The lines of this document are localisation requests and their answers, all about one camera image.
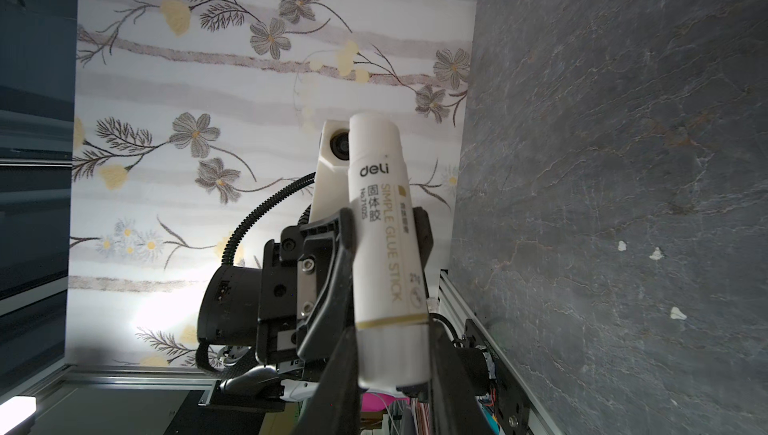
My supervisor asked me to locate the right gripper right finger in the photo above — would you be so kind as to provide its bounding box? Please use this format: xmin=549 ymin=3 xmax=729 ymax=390
xmin=428 ymin=322 xmax=493 ymax=435

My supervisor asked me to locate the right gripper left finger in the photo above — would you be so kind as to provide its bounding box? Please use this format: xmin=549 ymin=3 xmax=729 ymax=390
xmin=292 ymin=327 xmax=362 ymax=435

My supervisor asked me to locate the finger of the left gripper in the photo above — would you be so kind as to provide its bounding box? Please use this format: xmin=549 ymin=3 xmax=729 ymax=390
xmin=413 ymin=207 xmax=434 ymax=296
xmin=297 ymin=207 xmax=356 ymax=362

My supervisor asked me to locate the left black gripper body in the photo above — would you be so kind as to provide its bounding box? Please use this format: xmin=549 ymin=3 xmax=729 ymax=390
xmin=256 ymin=225 xmax=331 ymax=382

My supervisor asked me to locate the white glue stick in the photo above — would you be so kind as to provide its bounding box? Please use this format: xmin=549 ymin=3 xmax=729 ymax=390
xmin=348 ymin=114 xmax=430 ymax=393

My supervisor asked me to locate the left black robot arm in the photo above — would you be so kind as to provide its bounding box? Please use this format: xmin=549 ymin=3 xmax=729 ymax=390
xmin=195 ymin=207 xmax=433 ymax=392

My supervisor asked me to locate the left black corrugated cable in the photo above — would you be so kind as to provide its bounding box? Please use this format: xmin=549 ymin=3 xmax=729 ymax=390
xmin=220 ymin=172 xmax=317 ymax=267

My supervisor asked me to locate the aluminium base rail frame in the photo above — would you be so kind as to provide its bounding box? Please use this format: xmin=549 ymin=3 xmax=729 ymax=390
xmin=438 ymin=269 xmax=564 ymax=434

